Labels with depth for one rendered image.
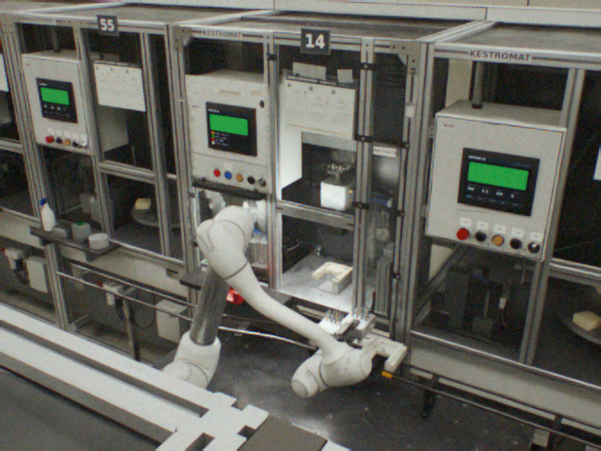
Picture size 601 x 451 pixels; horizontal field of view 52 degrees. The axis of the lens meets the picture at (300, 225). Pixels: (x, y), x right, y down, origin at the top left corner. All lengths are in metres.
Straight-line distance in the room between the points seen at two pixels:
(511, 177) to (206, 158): 1.31
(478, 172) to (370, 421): 1.01
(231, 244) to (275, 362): 0.89
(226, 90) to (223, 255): 0.87
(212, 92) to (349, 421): 1.42
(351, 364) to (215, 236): 0.60
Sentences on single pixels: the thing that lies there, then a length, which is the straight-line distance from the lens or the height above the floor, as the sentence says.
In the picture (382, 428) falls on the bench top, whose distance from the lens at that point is 2.46.
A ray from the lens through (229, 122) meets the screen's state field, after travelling 2.62.
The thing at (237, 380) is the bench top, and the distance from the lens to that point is 2.68.
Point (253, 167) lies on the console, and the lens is 2.63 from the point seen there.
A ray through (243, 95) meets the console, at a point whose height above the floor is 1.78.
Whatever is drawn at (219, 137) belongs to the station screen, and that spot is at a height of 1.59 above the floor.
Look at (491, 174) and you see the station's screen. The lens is 2.18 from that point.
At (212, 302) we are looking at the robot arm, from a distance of 2.28.
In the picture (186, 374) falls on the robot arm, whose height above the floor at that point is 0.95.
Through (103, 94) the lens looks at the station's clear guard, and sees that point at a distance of 3.16.
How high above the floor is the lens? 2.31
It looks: 24 degrees down
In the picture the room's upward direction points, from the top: straight up
